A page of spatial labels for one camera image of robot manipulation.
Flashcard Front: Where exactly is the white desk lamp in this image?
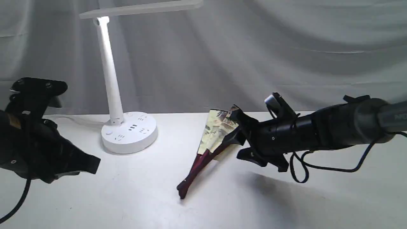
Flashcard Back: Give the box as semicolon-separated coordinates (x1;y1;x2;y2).
79;0;204;155

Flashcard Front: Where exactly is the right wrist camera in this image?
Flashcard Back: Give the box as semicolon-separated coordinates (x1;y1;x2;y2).
264;92;297;120

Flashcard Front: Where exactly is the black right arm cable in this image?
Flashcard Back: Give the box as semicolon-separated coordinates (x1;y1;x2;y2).
289;132;407;184

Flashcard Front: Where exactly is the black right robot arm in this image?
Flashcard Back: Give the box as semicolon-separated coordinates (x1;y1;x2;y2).
230;93;407;172

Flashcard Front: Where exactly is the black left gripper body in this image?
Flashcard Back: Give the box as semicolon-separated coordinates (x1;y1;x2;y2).
1;77;72;184

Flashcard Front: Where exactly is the grey backdrop cloth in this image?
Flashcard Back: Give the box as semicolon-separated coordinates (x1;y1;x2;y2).
1;0;407;114

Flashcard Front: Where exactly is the painted paper folding fan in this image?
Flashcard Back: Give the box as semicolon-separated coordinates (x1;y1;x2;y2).
177;105;246;200

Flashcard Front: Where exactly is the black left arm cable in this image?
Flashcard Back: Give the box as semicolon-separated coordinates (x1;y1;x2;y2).
0;177;31;223

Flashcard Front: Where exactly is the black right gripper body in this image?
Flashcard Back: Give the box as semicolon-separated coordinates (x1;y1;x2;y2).
248;115;318;172

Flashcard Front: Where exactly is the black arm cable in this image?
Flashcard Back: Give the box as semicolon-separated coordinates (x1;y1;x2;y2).
289;132;407;184
0;177;31;223

